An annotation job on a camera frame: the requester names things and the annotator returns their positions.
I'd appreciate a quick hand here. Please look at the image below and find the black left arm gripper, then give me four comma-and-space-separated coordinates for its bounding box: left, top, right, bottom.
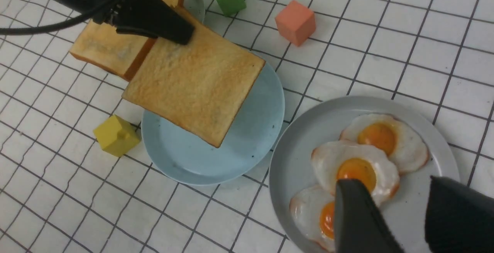
54, 0, 195, 45

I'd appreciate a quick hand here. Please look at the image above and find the orange-red cube block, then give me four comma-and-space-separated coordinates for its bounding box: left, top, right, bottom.
275, 0, 316, 46

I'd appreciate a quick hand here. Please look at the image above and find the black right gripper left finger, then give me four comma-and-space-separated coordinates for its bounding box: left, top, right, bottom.
333, 179, 404, 253

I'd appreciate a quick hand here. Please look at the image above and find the fried egg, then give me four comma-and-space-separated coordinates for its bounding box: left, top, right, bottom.
289, 185, 335, 253
311, 140, 400, 206
339, 113, 430, 175

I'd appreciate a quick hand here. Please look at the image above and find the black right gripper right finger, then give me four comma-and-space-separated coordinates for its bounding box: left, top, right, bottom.
425, 176, 494, 253

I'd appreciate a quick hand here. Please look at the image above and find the black cable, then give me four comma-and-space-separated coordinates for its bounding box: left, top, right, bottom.
0, 0, 141, 35

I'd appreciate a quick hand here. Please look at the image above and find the yellow cube block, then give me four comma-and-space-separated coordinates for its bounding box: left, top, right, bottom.
93, 115, 141, 157

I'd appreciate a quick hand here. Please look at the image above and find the light blue plate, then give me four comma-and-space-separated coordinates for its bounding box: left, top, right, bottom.
141, 62, 286, 186

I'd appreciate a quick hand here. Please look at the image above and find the grey plate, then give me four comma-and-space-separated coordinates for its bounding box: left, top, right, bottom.
269, 96, 460, 253

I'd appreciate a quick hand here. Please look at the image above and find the white grid-pattern tablecloth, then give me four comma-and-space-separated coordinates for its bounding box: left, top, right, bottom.
0, 0, 494, 253

